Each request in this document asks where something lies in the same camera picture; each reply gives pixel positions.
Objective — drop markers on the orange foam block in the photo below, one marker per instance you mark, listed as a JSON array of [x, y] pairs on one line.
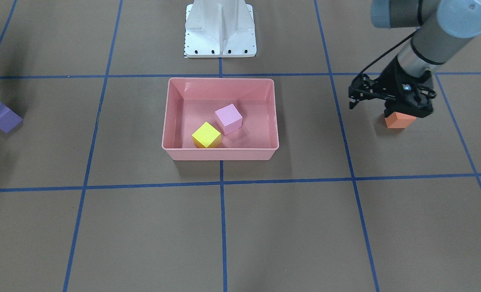
[[398, 120]]

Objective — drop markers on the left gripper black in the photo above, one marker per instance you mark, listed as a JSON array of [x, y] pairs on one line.
[[392, 78]]

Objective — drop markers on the pink foam block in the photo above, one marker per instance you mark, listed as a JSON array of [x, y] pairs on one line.
[[228, 119]]

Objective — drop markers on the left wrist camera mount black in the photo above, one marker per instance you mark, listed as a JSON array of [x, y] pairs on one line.
[[363, 88]]

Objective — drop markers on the pink plastic bin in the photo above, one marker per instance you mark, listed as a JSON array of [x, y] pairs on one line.
[[213, 119]]

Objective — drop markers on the yellow foam block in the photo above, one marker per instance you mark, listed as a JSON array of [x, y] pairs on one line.
[[206, 136]]

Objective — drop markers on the purple foam block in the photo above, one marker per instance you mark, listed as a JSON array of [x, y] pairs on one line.
[[8, 119]]

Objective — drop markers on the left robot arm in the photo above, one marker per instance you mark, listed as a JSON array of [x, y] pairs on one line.
[[442, 29]]

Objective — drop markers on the white camera pillar stand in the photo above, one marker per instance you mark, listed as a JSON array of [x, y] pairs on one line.
[[220, 29]]

